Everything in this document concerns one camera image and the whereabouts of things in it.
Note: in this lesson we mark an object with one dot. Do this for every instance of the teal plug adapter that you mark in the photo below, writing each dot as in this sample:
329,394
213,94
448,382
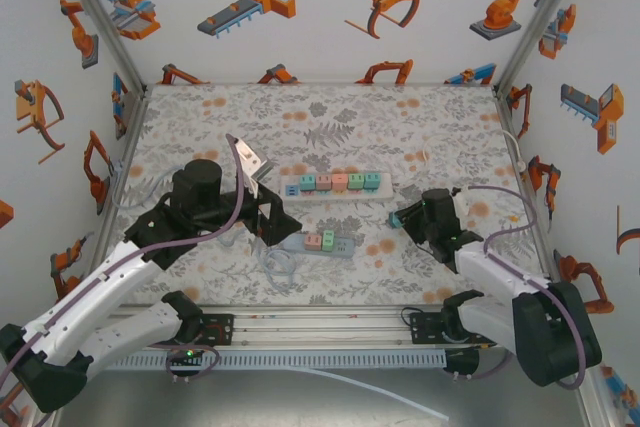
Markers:
306,183
372,180
395,221

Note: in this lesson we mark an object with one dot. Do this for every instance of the white power strip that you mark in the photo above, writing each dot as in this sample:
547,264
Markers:
386,189

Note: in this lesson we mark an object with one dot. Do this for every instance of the pink plug adapter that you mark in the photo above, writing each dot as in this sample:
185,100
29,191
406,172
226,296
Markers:
313,242
323,182

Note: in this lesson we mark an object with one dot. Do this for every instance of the green plug adapter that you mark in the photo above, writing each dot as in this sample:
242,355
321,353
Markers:
356,181
328,241

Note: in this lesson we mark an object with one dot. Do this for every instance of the salmon plug adapter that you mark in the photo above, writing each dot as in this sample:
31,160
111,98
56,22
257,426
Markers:
340,181

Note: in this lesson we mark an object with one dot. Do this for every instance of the blue power strip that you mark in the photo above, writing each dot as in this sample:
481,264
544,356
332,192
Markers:
345,247

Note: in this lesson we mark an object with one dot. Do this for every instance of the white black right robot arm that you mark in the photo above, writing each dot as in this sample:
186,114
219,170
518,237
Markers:
500,272

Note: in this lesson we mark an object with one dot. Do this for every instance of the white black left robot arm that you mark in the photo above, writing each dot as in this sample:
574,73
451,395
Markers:
100,287

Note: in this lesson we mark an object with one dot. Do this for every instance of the floral table mat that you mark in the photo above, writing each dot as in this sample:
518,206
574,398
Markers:
350,112

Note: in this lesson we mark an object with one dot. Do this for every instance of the circuit board with green light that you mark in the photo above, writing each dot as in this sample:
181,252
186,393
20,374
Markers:
186,356

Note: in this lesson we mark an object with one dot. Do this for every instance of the white plastic tube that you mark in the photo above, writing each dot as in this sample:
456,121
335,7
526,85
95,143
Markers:
380,390

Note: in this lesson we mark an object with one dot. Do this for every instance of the aluminium side frame rail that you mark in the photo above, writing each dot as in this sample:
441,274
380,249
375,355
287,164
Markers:
530,197
109,227

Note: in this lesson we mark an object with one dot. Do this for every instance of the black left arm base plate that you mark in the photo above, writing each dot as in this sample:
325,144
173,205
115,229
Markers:
222,329

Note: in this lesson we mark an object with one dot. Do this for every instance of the aluminium front frame rail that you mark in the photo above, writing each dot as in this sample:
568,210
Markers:
320,327

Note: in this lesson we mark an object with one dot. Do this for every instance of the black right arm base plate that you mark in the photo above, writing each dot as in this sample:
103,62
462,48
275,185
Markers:
425,329

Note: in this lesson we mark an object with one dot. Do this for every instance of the aluminium corner post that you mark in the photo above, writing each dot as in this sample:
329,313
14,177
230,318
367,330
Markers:
106,22
542,17

